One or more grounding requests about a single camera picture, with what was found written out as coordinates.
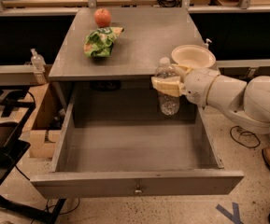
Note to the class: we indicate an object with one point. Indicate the white paper bowl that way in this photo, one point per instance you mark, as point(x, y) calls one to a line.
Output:
point(193, 56)

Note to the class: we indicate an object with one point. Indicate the red apple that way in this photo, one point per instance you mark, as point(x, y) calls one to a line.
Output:
point(102, 17)

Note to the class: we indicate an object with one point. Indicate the black office chair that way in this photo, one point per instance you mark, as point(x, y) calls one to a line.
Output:
point(12, 148)

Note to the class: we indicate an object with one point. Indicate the clear plastic water bottle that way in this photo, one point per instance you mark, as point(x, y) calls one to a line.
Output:
point(168, 104)

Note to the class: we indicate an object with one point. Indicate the green chip bag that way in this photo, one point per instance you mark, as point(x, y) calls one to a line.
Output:
point(99, 43)

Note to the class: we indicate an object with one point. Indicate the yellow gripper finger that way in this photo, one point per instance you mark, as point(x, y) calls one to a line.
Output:
point(182, 70)
point(171, 85)

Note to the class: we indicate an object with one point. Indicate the small white pump bottle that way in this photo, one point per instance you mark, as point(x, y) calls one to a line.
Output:
point(208, 43)

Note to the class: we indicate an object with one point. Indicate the grey wooden cabinet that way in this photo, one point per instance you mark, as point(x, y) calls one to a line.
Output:
point(150, 33)

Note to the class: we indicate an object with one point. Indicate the grey open top drawer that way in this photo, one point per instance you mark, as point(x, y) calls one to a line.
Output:
point(119, 144)

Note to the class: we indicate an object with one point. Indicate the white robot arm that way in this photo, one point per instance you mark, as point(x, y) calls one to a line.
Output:
point(247, 104)

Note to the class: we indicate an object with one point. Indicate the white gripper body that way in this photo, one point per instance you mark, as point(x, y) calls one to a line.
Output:
point(197, 86)

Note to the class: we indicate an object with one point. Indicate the cardboard box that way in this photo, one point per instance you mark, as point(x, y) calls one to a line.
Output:
point(41, 136)

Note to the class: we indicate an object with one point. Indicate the clear sanitizer pump bottle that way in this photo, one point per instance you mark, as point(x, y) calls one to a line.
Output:
point(38, 63)

